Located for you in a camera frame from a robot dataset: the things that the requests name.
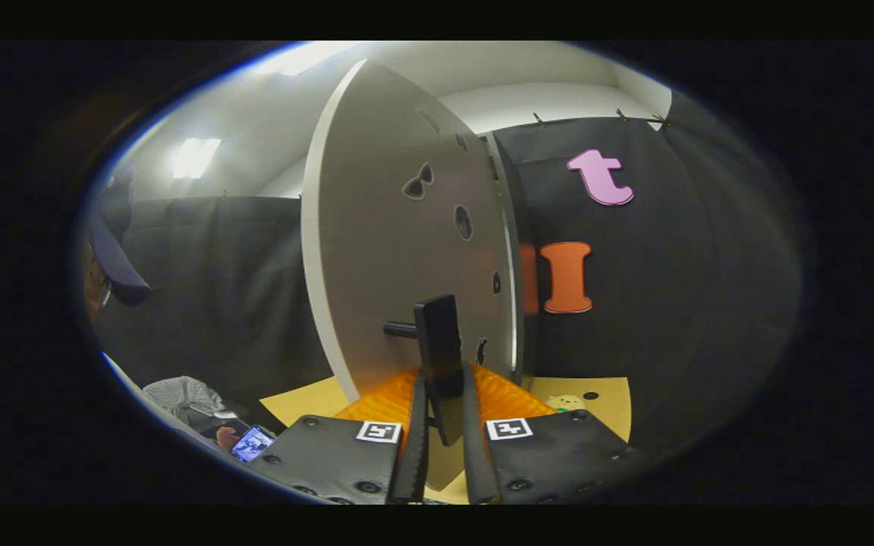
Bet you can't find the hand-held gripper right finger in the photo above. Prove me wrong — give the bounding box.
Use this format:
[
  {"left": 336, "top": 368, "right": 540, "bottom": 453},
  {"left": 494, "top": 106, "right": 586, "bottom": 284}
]
[{"left": 460, "top": 362, "right": 649, "bottom": 506}]

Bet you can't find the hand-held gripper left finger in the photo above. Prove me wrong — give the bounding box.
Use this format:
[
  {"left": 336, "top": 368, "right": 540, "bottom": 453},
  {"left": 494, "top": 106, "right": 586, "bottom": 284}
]
[{"left": 244, "top": 367, "right": 430, "bottom": 505}]

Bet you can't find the white cabinet door black handle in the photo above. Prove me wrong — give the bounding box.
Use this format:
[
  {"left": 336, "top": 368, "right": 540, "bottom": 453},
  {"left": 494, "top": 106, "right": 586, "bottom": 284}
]
[{"left": 300, "top": 59, "right": 523, "bottom": 448}]

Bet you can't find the black backdrop cloth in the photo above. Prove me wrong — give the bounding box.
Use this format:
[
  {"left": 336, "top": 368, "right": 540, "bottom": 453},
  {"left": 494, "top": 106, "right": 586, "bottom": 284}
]
[{"left": 92, "top": 91, "right": 810, "bottom": 456}]

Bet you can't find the grey cabinet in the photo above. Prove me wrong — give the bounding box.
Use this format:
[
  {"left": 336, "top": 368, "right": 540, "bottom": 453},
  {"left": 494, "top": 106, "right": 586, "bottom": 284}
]
[{"left": 483, "top": 130, "right": 542, "bottom": 389}]

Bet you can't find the narrow ceiling light panel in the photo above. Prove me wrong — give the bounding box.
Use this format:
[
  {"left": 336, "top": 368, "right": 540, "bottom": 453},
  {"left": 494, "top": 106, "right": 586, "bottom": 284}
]
[{"left": 171, "top": 137, "right": 223, "bottom": 180}]

